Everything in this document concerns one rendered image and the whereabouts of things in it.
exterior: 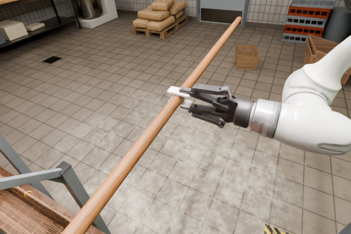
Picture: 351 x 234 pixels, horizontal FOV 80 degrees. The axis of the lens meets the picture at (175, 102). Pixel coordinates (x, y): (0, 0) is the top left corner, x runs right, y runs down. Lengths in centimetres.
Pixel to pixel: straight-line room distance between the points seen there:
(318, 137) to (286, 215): 134
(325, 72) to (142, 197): 150
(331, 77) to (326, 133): 16
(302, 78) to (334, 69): 7
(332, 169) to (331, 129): 170
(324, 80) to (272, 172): 145
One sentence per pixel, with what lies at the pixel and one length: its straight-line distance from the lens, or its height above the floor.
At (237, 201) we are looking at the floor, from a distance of 178.
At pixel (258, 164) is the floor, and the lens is 200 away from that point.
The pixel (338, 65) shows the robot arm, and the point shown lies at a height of 131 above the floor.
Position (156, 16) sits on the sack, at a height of 40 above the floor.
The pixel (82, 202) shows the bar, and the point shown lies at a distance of 100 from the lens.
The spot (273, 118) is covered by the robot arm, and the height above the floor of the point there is 123.
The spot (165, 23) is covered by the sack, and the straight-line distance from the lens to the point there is 446.
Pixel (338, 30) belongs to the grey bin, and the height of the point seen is 27.
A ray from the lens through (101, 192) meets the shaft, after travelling 42.
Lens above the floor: 156
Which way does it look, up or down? 38 degrees down
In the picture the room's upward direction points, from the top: 3 degrees counter-clockwise
